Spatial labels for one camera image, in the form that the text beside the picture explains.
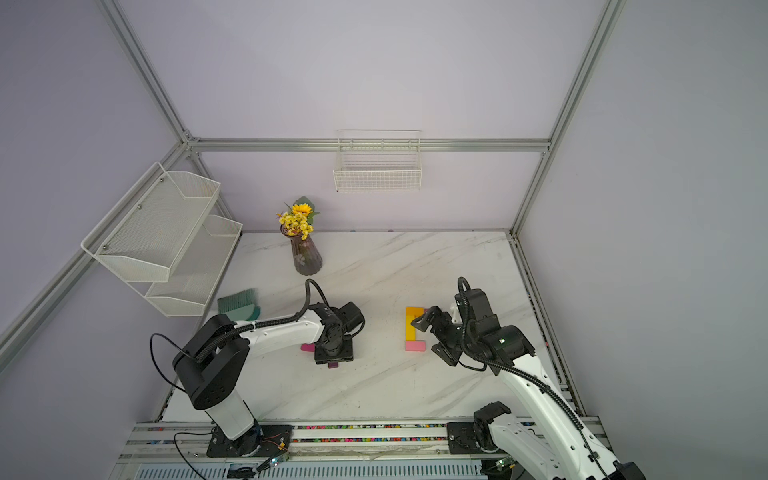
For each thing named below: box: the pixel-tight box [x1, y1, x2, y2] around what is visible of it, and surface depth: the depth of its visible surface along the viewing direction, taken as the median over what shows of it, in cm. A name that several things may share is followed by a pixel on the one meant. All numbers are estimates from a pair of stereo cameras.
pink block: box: [405, 341, 426, 352], surface depth 92 cm
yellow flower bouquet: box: [276, 196, 321, 241], surface depth 92 cm
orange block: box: [406, 307, 425, 318], surface depth 100 cm
